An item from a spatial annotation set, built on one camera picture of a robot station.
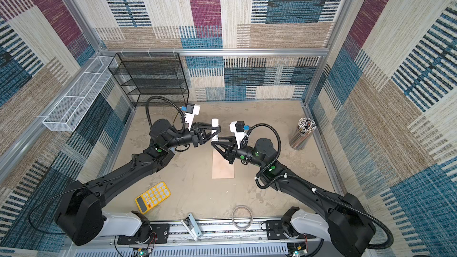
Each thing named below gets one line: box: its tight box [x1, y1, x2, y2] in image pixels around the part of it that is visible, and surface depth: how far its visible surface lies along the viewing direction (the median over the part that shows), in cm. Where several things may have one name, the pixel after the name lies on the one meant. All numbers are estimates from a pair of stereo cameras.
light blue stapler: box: [180, 212, 203, 243], surface depth 74 cm
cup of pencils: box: [289, 117, 318, 151], surface depth 89 cm
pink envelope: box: [211, 149, 235, 180], surface depth 93 cm
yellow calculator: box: [134, 181, 172, 215], surface depth 83 cm
